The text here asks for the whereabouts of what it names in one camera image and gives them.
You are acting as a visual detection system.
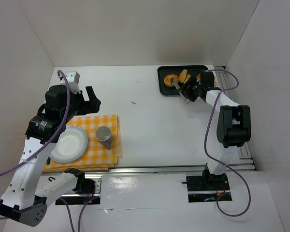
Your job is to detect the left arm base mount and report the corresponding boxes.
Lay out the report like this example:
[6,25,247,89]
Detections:
[61,178,102,205]

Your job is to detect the small oval bread roll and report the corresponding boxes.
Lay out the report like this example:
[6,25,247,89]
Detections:
[179,69,188,83]

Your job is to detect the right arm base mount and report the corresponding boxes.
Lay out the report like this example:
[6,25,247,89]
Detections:
[182,175,232,203]

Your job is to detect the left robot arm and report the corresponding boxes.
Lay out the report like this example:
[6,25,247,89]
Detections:
[0,85,101,227]

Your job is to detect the yellow checkered cloth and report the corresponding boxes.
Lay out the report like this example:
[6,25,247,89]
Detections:
[43,115,121,173]

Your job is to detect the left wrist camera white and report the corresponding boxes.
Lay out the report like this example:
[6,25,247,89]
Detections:
[58,71,81,94]

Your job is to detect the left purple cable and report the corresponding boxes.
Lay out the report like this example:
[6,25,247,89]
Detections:
[0,70,71,182]

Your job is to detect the white paper plate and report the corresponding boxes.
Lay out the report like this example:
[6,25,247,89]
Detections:
[50,125,88,163]

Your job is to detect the glazed ring donut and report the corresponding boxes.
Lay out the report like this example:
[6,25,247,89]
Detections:
[163,74,179,87]

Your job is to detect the stainless steel tongs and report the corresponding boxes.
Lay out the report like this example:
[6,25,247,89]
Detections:
[171,77,190,104]

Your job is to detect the wedge-shaped bread slice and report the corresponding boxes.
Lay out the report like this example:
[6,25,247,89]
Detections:
[184,74,191,84]

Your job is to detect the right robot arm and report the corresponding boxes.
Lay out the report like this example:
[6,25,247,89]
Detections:
[177,69,251,190]

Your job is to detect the purple mug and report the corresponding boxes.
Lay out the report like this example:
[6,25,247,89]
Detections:
[95,126,113,150]

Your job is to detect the black baking tray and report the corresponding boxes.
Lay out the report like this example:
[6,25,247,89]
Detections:
[157,65,208,97]

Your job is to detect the orange cupcake-shaped bread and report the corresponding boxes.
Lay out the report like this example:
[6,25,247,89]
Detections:
[196,72,218,87]

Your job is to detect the aluminium rail frame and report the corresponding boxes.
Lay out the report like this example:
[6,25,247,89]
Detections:
[214,66,256,170]

